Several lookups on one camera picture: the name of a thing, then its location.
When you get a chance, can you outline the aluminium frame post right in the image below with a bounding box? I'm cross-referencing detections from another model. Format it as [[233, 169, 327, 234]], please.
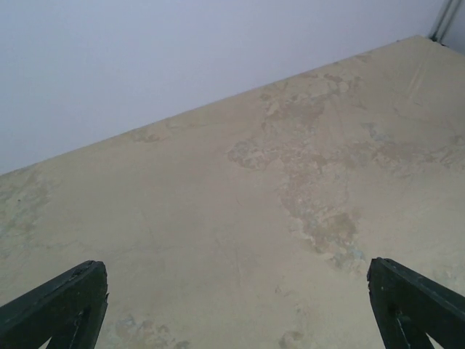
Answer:
[[428, 0, 464, 45]]

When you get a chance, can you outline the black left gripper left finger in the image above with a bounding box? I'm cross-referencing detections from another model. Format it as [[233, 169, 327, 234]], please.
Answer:
[[1, 260, 108, 348]]

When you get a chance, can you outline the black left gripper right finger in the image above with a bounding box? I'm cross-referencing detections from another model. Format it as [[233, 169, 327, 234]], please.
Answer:
[[367, 257, 464, 348]]

